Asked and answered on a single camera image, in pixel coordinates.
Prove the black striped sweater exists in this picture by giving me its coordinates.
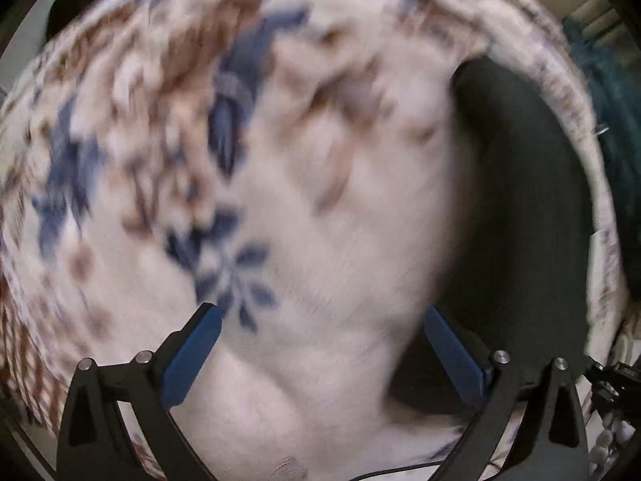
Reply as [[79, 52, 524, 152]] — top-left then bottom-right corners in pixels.
[[438, 58, 594, 381]]

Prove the teal plush blanket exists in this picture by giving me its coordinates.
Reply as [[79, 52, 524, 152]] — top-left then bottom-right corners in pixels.
[[563, 18, 640, 294]]

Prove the floral bed blanket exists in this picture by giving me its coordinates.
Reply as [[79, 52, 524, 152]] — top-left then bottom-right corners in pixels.
[[1, 0, 627, 480]]

